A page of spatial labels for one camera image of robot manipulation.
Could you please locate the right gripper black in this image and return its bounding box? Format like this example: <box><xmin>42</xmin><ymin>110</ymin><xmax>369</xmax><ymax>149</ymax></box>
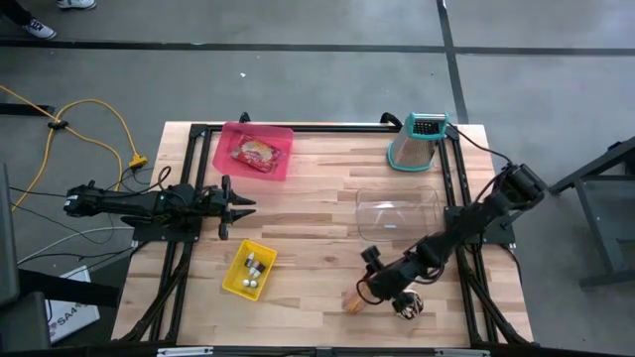
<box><xmin>360</xmin><ymin>245</ymin><xmax>414</xmax><ymax>318</ymax></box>

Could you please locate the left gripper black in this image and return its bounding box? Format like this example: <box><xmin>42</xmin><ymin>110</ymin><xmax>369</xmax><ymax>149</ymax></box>
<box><xmin>197</xmin><ymin>175</ymin><xmax>258</xmax><ymax>241</ymax></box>

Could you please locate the orange sprinkled bread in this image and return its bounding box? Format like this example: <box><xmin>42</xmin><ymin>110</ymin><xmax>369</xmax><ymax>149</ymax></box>
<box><xmin>340</xmin><ymin>290</ymin><xmax>367</xmax><ymax>315</ymax></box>

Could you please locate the red snack packet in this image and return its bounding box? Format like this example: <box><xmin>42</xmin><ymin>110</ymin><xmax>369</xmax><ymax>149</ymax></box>
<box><xmin>230</xmin><ymin>137</ymin><xmax>284</xmax><ymax>174</ymax></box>

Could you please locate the pink plastic tray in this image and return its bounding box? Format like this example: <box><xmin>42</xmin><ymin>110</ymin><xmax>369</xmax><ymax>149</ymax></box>
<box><xmin>211</xmin><ymin>121</ymin><xmax>295</xmax><ymax>182</ymax></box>

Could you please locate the clear plastic container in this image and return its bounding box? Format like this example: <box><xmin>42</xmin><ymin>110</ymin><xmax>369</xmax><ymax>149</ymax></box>
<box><xmin>354</xmin><ymin>185</ymin><xmax>443</xmax><ymax>243</ymax></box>

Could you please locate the yellow plastic basket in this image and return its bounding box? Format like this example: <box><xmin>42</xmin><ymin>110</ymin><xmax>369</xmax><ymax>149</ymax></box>
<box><xmin>221</xmin><ymin>239</ymin><xmax>278</xmax><ymax>302</ymax></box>

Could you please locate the black flat bar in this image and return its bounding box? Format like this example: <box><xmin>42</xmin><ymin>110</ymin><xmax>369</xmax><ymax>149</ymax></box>
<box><xmin>17</xmin><ymin>267</ymin><xmax>123</xmax><ymax>309</ymax></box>

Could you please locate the white labelled box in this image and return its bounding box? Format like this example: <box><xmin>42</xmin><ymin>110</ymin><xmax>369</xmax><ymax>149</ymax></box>
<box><xmin>46</xmin><ymin>266</ymin><xmax>101</xmax><ymax>344</ymax></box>

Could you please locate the black metal stand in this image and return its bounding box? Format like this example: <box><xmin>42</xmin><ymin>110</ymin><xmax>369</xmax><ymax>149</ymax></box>
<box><xmin>548</xmin><ymin>136</ymin><xmax>635</xmax><ymax>290</ymax></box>

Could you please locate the black cabinet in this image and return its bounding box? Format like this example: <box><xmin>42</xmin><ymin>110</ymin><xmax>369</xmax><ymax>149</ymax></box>
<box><xmin>0</xmin><ymin>162</ymin><xmax>52</xmax><ymax>354</ymax></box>

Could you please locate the black floor bar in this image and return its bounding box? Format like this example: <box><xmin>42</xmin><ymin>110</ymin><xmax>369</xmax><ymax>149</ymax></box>
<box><xmin>0</xmin><ymin>102</ymin><xmax>57</xmax><ymax>117</ymax></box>

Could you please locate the person's leg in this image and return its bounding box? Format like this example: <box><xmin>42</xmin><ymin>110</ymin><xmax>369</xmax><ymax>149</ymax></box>
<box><xmin>0</xmin><ymin>0</ymin><xmax>34</xmax><ymax>27</ymax></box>

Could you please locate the right gripper cable loop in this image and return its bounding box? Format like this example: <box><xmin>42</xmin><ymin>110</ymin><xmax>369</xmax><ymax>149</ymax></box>
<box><xmin>355</xmin><ymin>279</ymin><xmax>381</xmax><ymax>305</ymax></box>

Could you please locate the black aluminium table frame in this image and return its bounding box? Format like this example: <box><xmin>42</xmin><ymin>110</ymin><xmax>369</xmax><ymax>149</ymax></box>
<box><xmin>116</xmin><ymin>112</ymin><xmax>535</xmax><ymax>347</ymax></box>

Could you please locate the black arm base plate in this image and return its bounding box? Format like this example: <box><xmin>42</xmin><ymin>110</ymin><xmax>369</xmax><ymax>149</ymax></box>
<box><xmin>121</xmin><ymin>215</ymin><xmax>202</xmax><ymax>244</ymax></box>
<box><xmin>444</xmin><ymin>205</ymin><xmax>517</xmax><ymax>245</ymax></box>

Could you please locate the silver table bracket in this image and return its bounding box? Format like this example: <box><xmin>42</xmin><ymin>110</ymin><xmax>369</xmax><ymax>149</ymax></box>
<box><xmin>157</xmin><ymin>346</ymin><xmax>215</xmax><ymax>357</ymax></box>
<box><xmin>435</xmin><ymin>348</ymin><xmax>491</xmax><ymax>357</ymax></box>

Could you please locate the metal box grater teal handle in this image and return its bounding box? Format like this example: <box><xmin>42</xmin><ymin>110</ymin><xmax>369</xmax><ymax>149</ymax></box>
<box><xmin>386</xmin><ymin>111</ymin><xmax>451</xmax><ymax>174</ymax></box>

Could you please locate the black power cable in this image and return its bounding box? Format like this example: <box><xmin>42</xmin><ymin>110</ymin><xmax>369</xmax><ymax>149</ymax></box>
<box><xmin>447</xmin><ymin>124</ymin><xmax>513</xmax><ymax>166</ymax></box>

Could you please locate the white floor cable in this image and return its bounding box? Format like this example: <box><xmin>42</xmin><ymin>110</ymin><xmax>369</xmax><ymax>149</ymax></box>
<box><xmin>17</xmin><ymin>226</ymin><xmax>135</xmax><ymax>265</ymax></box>

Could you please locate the black floor cable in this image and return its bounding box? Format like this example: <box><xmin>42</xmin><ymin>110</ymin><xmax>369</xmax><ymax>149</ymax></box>
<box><xmin>8</xmin><ymin>201</ymin><xmax>116</xmax><ymax>245</ymax></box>

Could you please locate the yellow extension cable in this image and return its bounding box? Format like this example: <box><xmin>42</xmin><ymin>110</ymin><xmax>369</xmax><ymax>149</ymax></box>
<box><xmin>0</xmin><ymin>84</ymin><xmax>149</xmax><ymax>212</ymax></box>

